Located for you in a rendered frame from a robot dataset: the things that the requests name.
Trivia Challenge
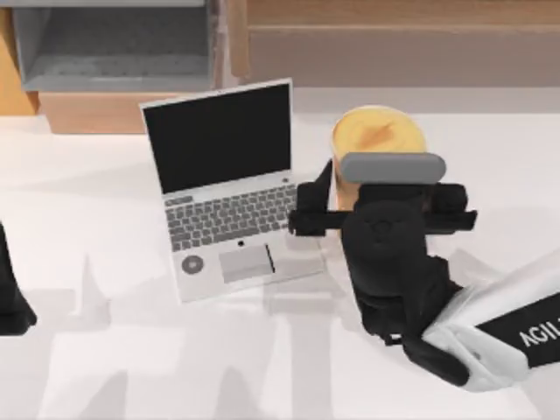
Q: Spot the yellow cup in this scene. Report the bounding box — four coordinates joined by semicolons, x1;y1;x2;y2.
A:
330;104;428;214

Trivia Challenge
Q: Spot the pale grey rounded box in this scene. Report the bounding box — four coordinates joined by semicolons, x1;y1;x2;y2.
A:
339;150;447;186

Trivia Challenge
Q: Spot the white laptop with black screen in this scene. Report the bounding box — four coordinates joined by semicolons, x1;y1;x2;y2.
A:
138;77;327;304

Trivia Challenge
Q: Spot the wooden cupboard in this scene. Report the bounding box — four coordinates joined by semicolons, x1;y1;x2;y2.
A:
0;0;560;118

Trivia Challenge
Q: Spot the pale wooden drawer front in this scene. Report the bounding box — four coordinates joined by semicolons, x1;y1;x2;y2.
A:
39;90;187;135

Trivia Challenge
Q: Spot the grey pierced drawer inside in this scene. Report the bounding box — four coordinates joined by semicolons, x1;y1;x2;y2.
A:
11;0;217;94

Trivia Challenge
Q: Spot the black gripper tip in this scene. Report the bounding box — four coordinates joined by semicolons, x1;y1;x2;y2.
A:
0;221;39;338

